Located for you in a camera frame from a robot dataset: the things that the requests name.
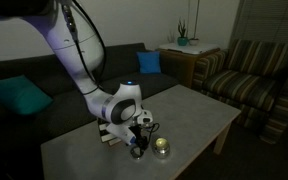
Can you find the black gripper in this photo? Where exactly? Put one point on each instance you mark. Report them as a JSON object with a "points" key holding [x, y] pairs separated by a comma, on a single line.
{"points": [[140, 140]]}

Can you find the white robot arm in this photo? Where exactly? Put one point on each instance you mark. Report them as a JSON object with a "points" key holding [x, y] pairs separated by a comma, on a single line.
{"points": [[77, 44]]}

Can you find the silver round bottle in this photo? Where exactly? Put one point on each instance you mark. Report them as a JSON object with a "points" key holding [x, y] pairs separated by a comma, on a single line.
{"points": [[161, 148]]}

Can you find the black book orange spine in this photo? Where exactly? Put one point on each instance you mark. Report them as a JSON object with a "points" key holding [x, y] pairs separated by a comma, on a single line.
{"points": [[102, 127]]}

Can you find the blue cushion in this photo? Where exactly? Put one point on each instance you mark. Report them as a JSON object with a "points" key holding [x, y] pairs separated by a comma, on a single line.
{"points": [[149, 62]]}

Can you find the wooden side table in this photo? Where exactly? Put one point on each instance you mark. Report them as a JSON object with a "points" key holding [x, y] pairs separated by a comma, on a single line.
{"points": [[179, 61]]}

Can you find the teal plant pot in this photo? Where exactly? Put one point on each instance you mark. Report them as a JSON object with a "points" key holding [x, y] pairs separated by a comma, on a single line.
{"points": [[182, 41]]}

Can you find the small white pot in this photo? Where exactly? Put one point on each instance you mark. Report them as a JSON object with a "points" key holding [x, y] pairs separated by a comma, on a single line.
{"points": [[193, 41]]}

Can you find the teal cushion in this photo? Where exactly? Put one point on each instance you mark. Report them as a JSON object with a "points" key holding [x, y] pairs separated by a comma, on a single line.
{"points": [[22, 96]]}

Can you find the striped armchair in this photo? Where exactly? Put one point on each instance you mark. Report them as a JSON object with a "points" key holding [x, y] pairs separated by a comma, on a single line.
{"points": [[253, 77]]}

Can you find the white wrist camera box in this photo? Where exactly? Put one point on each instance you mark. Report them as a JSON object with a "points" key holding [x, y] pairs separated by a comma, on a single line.
{"points": [[145, 118]]}

